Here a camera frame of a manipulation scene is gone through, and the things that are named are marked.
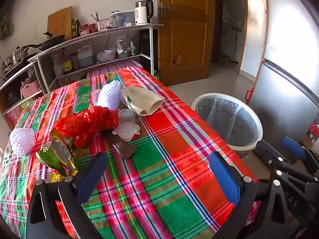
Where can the white plastic lid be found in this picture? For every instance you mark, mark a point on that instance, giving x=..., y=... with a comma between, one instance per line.
x=127, y=135

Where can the red sauce jar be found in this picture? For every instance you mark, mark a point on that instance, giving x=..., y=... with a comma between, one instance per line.
x=93, y=28
x=84, y=29

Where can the bundle of dark chopsticks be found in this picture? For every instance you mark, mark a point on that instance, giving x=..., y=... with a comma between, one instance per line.
x=96, y=17

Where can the black trash bin white rim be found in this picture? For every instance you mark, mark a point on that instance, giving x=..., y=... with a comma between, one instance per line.
x=224, y=117

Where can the low white kitchen shelf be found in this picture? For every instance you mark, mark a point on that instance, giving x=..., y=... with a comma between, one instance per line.
x=18, y=76

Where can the dark glass jar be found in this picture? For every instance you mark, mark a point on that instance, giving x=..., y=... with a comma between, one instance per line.
x=74, y=61

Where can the green red printed carton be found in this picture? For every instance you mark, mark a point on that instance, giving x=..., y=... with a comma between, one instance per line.
x=17, y=112

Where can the wooden door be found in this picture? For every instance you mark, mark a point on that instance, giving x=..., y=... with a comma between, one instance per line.
x=184, y=42

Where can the red plastic bag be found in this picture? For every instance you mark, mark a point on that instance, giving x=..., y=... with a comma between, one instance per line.
x=87, y=122

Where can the beige paper bag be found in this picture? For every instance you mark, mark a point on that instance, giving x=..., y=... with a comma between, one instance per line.
x=147, y=99

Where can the tall white foam net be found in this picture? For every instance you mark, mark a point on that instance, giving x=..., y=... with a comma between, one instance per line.
x=108, y=97

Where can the green plastic bottle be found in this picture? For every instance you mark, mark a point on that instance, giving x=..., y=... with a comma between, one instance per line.
x=156, y=74

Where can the white printed plastic bag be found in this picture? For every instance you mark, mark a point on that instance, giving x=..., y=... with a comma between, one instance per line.
x=122, y=45

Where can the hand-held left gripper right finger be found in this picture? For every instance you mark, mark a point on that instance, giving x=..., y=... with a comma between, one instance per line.
x=224, y=179

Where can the white plastic bottle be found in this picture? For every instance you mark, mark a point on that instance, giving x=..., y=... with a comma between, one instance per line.
x=56, y=67

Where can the curved white kitchen shelf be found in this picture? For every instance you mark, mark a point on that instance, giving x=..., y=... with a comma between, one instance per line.
x=99, y=42

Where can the dark sauce bottle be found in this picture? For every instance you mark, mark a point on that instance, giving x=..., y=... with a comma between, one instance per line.
x=77, y=28

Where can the white electric kettle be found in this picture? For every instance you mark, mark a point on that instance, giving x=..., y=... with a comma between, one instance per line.
x=140, y=13

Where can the silver refrigerator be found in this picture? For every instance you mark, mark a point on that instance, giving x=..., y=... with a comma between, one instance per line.
x=281, y=92

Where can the green bowl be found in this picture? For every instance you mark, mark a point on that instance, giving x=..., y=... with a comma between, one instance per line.
x=123, y=54

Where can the red green plaid tablecloth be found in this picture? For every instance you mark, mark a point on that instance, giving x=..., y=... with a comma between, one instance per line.
x=174, y=142

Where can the hanging green cloth bag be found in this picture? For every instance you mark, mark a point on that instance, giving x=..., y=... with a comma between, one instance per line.
x=6, y=25

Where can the green packet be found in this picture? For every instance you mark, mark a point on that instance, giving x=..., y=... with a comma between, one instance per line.
x=133, y=47

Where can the pink lid storage box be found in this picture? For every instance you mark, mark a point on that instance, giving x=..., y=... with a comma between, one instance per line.
x=112, y=67

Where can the red packet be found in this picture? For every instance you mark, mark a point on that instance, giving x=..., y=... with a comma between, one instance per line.
x=314, y=129

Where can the gold green snack wrapper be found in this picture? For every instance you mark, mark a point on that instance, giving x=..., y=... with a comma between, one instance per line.
x=57, y=156

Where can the steel pot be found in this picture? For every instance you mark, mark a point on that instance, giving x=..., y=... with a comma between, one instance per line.
x=17, y=54

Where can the crumpled clear plastic bag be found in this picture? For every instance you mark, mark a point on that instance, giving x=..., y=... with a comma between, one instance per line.
x=101, y=57

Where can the green label sauce bottle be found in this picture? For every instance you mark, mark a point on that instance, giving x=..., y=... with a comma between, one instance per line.
x=73, y=31

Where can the clear plastic storage container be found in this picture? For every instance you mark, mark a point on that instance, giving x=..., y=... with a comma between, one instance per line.
x=123, y=19

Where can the brown paper sleeve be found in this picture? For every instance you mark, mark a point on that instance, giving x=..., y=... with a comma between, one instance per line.
x=128, y=151

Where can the large clear plastic cup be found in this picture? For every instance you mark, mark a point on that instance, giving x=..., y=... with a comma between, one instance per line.
x=125, y=119

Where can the wooden cutting board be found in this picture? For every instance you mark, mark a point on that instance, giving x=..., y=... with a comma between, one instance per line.
x=59, y=21

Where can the cardboard box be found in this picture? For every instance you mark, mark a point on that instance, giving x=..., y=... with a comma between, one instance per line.
x=309, y=143

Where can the dark round appliance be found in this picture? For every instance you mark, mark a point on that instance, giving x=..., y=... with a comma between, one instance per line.
x=11, y=95

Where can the small clear plastic cup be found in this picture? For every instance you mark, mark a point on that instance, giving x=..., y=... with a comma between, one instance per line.
x=96, y=97

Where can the small round white foam net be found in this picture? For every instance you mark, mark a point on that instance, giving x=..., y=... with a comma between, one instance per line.
x=22, y=142

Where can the pink basket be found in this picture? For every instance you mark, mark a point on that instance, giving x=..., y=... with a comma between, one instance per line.
x=30, y=89

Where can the pink utensil holder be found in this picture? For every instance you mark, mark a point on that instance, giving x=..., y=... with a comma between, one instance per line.
x=104, y=25

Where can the black frying pan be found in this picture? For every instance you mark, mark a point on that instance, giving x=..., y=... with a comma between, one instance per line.
x=52, y=42

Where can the white plastic tub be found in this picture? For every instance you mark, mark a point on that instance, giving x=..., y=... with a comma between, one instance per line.
x=110, y=54

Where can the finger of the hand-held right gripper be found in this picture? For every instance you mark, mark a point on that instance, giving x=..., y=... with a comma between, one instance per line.
x=294, y=148
x=266, y=151

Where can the yellow label bottle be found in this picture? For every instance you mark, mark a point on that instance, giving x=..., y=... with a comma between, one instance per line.
x=66, y=66

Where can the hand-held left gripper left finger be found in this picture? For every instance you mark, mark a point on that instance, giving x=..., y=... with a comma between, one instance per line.
x=92, y=176

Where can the metal door lock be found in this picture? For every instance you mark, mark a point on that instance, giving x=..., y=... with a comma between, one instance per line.
x=163, y=10

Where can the clear plastic jug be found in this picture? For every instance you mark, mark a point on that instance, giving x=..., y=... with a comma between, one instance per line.
x=84, y=57

